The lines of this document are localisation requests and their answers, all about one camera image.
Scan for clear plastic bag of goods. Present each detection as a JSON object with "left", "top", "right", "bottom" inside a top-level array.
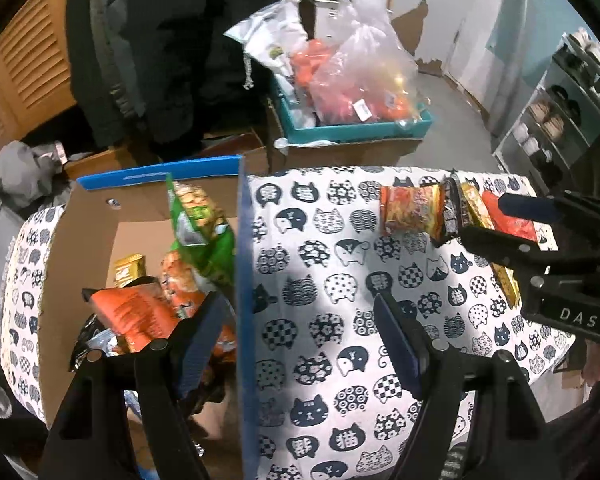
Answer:
[{"left": 290, "top": 0, "right": 422, "bottom": 125}]

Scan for orange noodle snack bag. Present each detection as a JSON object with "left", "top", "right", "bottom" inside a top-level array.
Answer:
[{"left": 379, "top": 184, "right": 444, "bottom": 240}]

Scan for blue cardboard box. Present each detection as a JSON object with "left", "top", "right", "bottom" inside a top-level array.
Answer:
[{"left": 38, "top": 156, "right": 253, "bottom": 479}]

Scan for grey clothes pile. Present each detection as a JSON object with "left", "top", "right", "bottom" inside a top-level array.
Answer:
[{"left": 0, "top": 141, "right": 71, "bottom": 350}]

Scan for orange brown chips bag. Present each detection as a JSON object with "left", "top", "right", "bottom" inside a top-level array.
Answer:
[{"left": 82, "top": 281, "right": 178, "bottom": 353}]

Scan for person right hand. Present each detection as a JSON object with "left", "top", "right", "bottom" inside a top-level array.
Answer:
[{"left": 582, "top": 341, "right": 600, "bottom": 386}]

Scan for black snack bag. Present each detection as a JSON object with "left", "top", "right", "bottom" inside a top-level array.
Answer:
[{"left": 431, "top": 174, "right": 466, "bottom": 247}]

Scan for black hanging coat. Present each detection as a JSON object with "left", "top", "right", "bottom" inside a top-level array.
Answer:
[{"left": 66, "top": 0, "right": 278, "bottom": 160}]

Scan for silver blue snack packet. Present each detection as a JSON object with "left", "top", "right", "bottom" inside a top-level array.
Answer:
[{"left": 69, "top": 314, "right": 146, "bottom": 421}]

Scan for red snack bag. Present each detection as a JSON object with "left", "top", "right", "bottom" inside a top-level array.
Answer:
[{"left": 481, "top": 191, "right": 558, "bottom": 250}]

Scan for cat pattern table cloth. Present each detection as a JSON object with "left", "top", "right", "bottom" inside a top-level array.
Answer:
[{"left": 0, "top": 164, "right": 574, "bottom": 480}]

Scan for yellow potato stick snack pack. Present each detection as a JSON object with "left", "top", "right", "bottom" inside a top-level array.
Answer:
[{"left": 114, "top": 254, "right": 146, "bottom": 287}]

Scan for shoe rack with shoes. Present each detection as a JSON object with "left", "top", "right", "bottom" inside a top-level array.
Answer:
[{"left": 494, "top": 27, "right": 600, "bottom": 194}]

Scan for green bean snack bag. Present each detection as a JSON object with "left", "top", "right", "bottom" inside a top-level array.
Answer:
[{"left": 166, "top": 174, "right": 236, "bottom": 300}]

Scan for wooden louvered cabinet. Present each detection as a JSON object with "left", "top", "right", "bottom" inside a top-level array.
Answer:
[{"left": 0, "top": 0, "right": 76, "bottom": 151}]

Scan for white printed plastic bag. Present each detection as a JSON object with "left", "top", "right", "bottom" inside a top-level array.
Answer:
[{"left": 224, "top": 0, "right": 308, "bottom": 107}]

